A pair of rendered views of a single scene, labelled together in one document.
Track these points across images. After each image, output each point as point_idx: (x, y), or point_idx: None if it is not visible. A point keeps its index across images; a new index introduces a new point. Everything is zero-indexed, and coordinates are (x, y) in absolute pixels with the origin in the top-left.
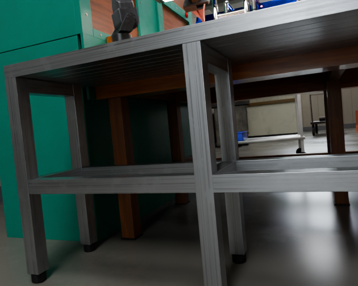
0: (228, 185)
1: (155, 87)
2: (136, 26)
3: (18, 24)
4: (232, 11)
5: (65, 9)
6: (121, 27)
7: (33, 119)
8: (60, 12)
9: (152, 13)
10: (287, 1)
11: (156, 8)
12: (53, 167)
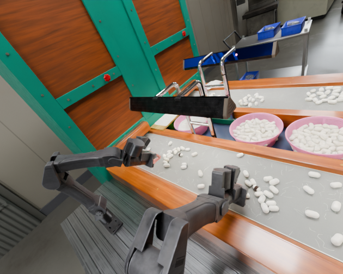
0: None
1: None
2: (105, 212)
3: (67, 143)
4: (210, 56)
5: (79, 150)
6: (95, 219)
7: (100, 179)
8: (78, 150)
9: (147, 76)
10: (262, 52)
11: (149, 67)
12: None
